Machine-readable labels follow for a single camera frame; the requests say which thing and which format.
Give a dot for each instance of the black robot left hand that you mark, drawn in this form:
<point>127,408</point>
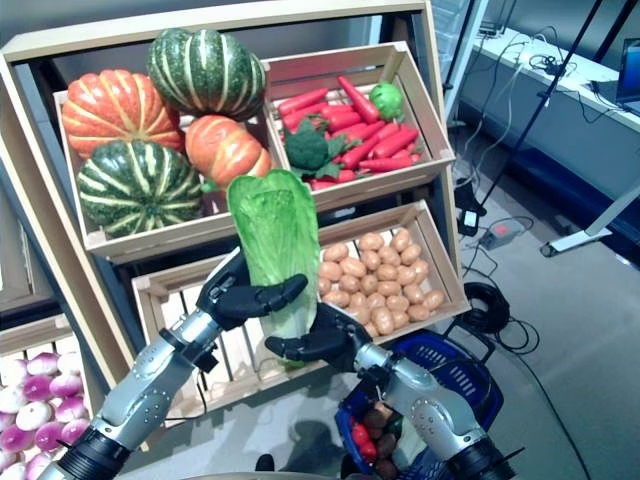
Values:
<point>225,300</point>

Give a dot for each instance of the large green napa cabbage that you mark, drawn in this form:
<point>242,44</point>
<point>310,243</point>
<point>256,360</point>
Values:
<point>275,225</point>

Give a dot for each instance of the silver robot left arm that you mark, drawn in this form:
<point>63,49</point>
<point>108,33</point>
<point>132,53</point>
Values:
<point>145,380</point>

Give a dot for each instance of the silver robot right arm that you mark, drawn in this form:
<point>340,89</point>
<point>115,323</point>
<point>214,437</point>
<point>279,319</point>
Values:
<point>430,405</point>

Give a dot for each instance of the blue plastic shopping basket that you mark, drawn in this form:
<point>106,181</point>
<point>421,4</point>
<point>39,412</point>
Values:
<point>450,370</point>

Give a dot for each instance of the wooden slatted cabbage crate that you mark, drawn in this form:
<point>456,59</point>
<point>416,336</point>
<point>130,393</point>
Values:
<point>240,355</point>

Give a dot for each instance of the wooden pumpkin crate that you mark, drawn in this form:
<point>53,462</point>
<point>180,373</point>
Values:
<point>150,240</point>

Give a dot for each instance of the brown potato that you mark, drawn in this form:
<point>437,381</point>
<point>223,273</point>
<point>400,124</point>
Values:
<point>371,329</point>
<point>397,303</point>
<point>369,284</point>
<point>388,255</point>
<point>419,312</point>
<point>406,274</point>
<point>349,283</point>
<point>386,272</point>
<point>353,266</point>
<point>371,241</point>
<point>414,292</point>
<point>410,254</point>
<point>358,300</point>
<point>336,252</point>
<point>400,240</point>
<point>382,320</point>
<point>336,298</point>
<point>420,270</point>
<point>433,300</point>
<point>388,288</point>
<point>359,315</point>
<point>330,271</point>
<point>370,260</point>
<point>324,286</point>

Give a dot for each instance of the green striped pumpkin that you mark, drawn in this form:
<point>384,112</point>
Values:
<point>205,72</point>
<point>140,190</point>

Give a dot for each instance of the oblong orange pumpkin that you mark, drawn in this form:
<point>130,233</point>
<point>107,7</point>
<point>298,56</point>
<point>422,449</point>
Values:
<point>225,150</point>

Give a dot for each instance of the dark green felt broccoli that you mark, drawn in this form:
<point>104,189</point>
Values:
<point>305,147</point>

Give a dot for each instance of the purple white turnip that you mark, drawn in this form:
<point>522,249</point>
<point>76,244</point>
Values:
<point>65,385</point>
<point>42,364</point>
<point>75,430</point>
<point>70,409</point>
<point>50,435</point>
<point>15,437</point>
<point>37,387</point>
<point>40,462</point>
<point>32,415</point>

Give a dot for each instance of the brown round vegetable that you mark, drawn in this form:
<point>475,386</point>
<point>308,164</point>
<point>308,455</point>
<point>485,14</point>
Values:
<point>378,417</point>

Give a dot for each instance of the red pepper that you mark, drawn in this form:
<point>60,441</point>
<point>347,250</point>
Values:
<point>364,440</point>

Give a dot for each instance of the wooden turnip crate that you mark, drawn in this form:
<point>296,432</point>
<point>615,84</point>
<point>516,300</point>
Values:
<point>30,335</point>

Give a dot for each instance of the wooden carrot crate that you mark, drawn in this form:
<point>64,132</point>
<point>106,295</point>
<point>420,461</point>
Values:
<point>390,181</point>

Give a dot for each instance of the green pepper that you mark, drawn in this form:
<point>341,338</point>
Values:
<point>395,425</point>

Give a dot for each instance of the round orange ribbed pumpkin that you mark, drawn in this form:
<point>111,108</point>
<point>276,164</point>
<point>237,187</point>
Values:
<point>120,112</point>

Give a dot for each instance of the wooden potato crate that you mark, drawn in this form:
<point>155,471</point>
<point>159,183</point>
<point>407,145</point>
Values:
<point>442,260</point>

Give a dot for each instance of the pale white radish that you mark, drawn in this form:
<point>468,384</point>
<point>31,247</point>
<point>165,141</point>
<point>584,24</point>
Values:
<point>410,445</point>

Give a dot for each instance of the light green round vegetable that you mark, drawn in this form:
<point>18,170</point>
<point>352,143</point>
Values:
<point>386,100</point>

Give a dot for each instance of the black power adapter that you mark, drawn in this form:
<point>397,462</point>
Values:
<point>470,222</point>

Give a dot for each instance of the white desk leg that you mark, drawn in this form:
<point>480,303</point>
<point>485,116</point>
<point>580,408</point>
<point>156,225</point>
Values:
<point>565,245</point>

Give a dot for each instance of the black tripod stand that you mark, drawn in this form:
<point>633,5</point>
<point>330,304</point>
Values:
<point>543,100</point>

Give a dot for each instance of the white desk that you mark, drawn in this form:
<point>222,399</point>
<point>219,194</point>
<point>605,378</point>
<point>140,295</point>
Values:
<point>520,62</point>

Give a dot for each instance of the laptop computer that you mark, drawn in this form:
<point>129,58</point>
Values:
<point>631,75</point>

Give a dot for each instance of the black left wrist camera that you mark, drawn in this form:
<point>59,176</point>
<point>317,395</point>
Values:
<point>207,361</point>

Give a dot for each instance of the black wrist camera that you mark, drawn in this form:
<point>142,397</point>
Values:
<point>372,377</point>
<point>207,361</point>

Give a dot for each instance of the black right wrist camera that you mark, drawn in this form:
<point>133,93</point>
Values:
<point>372,377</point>

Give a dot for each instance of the power strip with red switch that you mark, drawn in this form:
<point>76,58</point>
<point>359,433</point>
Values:
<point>500,234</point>

